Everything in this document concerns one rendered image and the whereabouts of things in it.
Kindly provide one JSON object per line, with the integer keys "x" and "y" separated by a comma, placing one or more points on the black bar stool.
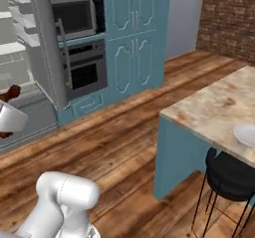
{"x": 229, "y": 175}

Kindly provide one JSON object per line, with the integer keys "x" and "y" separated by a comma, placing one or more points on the teal cupboard run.
{"x": 132, "y": 66}

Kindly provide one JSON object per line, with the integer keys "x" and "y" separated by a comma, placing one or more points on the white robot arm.
{"x": 63, "y": 195}

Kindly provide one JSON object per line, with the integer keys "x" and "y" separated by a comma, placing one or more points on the silver microwave oven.
{"x": 74, "y": 14}

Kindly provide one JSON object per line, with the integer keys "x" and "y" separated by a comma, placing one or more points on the teal marble-top kitchen island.
{"x": 179, "y": 149}

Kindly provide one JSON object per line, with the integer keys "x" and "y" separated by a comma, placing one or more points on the grey fridge door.
{"x": 46, "y": 49}

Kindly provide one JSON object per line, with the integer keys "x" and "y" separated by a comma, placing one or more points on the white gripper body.
{"x": 11, "y": 119}

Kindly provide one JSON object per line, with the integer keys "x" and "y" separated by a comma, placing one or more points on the grey fridge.
{"x": 20, "y": 66}

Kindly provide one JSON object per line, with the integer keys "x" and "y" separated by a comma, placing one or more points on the brown chicken drumstick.
{"x": 12, "y": 91}

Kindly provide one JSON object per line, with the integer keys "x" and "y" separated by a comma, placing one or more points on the white plate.
{"x": 246, "y": 134}

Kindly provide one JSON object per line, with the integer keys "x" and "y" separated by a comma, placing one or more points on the silver built-in oven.
{"x": 88, "y": 71}

